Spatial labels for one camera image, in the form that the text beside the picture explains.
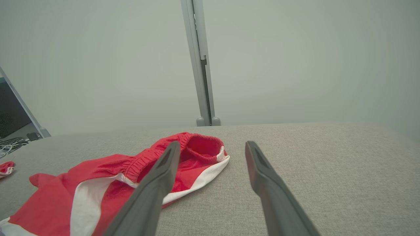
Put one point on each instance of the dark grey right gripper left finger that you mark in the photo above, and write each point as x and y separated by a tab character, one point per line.
147	196

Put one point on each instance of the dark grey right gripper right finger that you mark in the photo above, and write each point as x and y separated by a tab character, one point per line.
279	203

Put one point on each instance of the red and white shorts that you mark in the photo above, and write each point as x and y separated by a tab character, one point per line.
108	164

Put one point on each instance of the red Bulls basketball jersey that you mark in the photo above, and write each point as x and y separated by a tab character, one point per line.
6	167

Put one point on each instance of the black power adapter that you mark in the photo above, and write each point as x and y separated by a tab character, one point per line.
33	136

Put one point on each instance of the dark cabinet panel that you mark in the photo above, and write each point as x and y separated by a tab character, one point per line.
10	111

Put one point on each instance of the grey metal partition post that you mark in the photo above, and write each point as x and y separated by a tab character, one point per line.
201	82

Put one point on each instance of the grey metal table frame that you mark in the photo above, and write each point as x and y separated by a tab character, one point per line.
32	122

